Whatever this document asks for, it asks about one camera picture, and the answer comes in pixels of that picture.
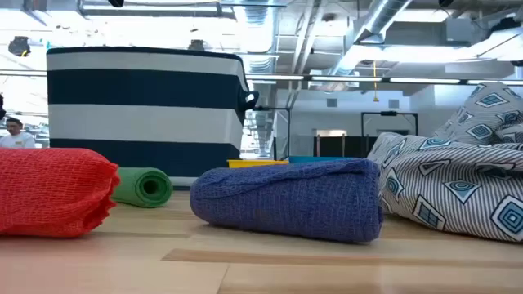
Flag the blue bandage roll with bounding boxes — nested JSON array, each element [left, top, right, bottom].
[[189, 158, 385, 245]]

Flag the grey patterned hospital gown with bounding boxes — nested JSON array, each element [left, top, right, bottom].
[[366, 81, 523, 243]]

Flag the yellow plastic basket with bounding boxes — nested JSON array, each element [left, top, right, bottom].
[[226, 158, 290, 169]]

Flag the teal plastic bin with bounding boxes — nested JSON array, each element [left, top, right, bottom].
[[288, 155, 353, 165]]

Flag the navy white striped fabric bin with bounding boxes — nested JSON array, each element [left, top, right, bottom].
[[45, 46, 261, 189]]

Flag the standing person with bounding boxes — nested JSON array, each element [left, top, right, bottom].
[[0, 117, 38, 149]]

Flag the yellow hanging cord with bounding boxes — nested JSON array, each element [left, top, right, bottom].
[[371, 60, 381, 104]]

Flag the black metal frame stand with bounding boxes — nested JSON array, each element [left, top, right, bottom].
[[360, 110, 420, 149]]

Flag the silver ventilation duct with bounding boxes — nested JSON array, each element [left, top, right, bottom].
[[326, 0, 414, 78]]

